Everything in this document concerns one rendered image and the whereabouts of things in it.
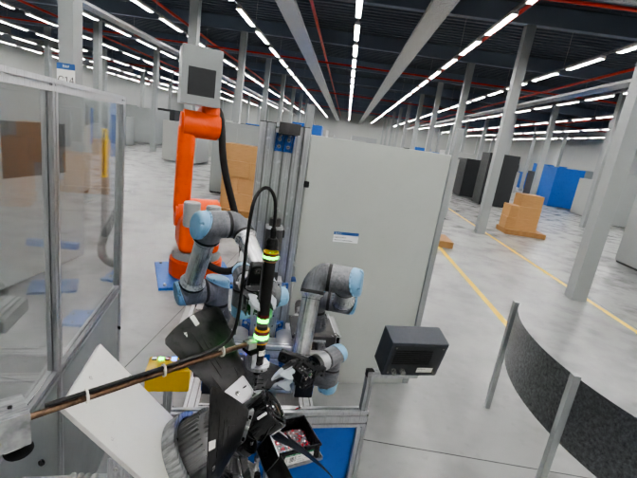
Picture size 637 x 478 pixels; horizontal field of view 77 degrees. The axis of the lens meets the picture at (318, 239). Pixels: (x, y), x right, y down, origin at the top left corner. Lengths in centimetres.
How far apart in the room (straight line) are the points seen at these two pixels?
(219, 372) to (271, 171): 113
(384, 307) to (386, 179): 106
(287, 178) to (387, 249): 142
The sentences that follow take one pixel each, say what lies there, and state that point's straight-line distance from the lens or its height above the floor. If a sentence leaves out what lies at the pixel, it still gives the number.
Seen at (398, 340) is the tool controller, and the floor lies 123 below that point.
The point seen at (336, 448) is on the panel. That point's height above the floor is 66.
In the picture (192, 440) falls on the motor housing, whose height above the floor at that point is 116.
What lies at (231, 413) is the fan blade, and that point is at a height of 134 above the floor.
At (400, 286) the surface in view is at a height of 91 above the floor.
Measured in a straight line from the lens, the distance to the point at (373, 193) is 307.
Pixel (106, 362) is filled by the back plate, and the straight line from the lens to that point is 125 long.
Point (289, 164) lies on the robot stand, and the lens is 203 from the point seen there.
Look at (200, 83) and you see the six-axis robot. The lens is 502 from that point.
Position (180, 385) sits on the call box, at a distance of 170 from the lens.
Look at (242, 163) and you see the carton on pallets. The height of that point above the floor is 119.
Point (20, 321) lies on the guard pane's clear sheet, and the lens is 155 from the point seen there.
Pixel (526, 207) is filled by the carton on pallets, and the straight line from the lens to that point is 1351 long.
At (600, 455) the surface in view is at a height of 67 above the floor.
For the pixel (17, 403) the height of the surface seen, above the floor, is 142.
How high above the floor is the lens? 199
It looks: 14 degrees down
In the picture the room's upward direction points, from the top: 8 degrees clockwise
